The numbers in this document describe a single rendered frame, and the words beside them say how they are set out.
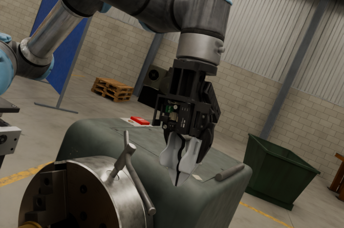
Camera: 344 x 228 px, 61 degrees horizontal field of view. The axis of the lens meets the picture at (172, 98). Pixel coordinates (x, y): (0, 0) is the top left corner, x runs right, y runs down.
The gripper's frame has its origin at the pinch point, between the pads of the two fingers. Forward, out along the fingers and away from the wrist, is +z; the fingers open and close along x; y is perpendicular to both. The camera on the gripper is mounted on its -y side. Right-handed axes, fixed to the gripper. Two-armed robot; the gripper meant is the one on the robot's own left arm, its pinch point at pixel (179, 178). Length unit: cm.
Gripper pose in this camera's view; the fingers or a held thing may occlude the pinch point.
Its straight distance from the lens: 53.5
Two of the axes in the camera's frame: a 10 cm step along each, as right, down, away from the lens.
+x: 8.7, 1.7, -4.6
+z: -1.9, 9.8, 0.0
